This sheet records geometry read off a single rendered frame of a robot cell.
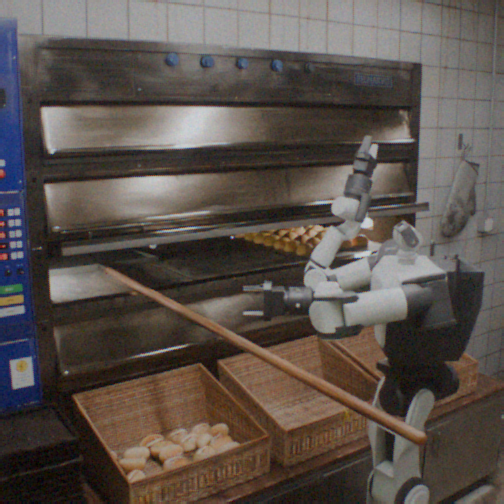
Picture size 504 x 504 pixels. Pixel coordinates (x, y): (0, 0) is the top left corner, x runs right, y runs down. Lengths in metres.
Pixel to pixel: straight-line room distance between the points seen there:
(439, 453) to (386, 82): 1.72
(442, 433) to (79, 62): 2.13
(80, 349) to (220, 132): 0.97
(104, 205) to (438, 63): 1.87
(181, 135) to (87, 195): 0.42
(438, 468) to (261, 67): 1.92
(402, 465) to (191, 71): 1.58
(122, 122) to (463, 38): 1.94
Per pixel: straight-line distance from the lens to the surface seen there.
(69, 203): 2.24
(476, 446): 3.25
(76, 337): 2.37
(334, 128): 2.84
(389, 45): 3.10
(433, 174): 3.36
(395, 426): 1.40
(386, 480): 2.17
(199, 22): 2.46
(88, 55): 2.28
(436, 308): 1.71
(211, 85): 2.49
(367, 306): 1.65
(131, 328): 2.44
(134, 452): 2.40
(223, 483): 2.26
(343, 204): 2.12
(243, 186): 2.57
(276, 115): 2.66
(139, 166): 2.33
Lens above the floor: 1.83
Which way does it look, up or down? 12 degrees down
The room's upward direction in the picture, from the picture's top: straight up
